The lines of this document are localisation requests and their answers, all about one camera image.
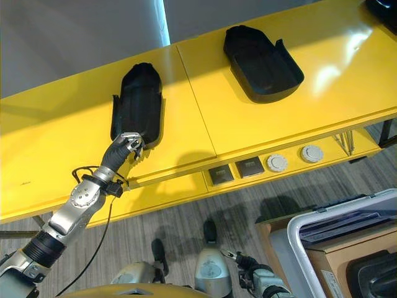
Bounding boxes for dark right robot foot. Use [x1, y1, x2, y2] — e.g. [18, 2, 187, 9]
[202, 219, 220, 250]

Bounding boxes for round white cable grommet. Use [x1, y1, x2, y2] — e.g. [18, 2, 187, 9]
[266, 154, 288, 172]
[300, 145, 324, 163]

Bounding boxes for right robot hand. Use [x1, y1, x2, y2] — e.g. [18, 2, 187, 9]
[221, 248, 264, 276]

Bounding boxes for silver left robot leg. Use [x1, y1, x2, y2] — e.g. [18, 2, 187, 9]
[110, 260, 170, 285]

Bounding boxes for silver right robot leg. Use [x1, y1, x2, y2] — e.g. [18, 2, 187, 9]
[194, 248, 233, 298]

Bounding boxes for silver robot leg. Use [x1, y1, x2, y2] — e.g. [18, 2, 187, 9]
[110, 260, 170, 285]
[194, 248, 233, 298]

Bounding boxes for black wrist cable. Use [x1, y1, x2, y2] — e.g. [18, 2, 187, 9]
[55, 189, 114, 297]

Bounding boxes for white plastic box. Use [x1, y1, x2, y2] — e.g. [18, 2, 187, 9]
[287, 188, 397, 298]

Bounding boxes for wooden stand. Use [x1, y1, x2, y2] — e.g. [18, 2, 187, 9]
[254, 212, 294, 291]

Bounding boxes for yellow robot torso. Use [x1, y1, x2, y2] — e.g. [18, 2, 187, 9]
[61, 282, 199, 298]

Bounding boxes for dark robot foot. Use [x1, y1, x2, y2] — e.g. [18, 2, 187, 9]
[202, 219, 220, 250]
[151, 238, 170, 276]

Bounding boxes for dark blue plastic sheet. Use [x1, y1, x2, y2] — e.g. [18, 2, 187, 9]
[300, 208, 397, 248]

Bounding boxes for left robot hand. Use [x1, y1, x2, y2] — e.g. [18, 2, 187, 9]
[100, 132, 146, 171]

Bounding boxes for dark left robot foot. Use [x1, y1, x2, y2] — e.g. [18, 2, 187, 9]
[151, 238, 170, 276]

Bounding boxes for black shelf leg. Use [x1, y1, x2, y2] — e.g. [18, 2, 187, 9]
[377, 119, 397, 149]

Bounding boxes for brown cardboard sheet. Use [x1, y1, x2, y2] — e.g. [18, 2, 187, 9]
[305, 231, 397, 298]

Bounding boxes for yellow shelf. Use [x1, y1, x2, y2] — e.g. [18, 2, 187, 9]
[0, 0, 397, 230]

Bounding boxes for dark square socket plate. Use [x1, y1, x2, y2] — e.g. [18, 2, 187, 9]
[234, 156, 265, 179]
[208, 166, 235, 184]

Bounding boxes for black sole-shaped part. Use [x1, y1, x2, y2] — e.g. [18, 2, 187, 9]
[223, 25, 305, 104]
[346, 251, 397, 298]
[110, 62, 166, 150]
[364, 0, 397, 27]

